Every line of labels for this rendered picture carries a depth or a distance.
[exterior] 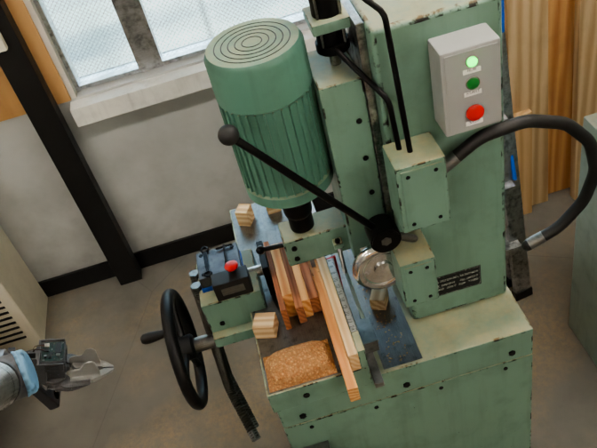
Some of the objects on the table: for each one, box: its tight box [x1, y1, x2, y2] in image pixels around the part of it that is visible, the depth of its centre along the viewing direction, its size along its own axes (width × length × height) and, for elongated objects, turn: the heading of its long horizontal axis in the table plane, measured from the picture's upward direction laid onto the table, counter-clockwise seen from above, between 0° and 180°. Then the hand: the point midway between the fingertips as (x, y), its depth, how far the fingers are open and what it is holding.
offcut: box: [235, 204, 255, 227], centre depth 180 cm, size 3×4×5 cm
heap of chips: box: [263, 339, 338, 393], centre depth 144 cm, size 9×14×4 cm, turn 114°
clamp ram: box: [247, 241, 276, 296], centre depth 160 cm, size 9×8×9 cm
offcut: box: [252, 312, 279, 339], centre depth 152 cm, size 5×4×4 cm
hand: (107, 370), depth 156 cm, fingers closed
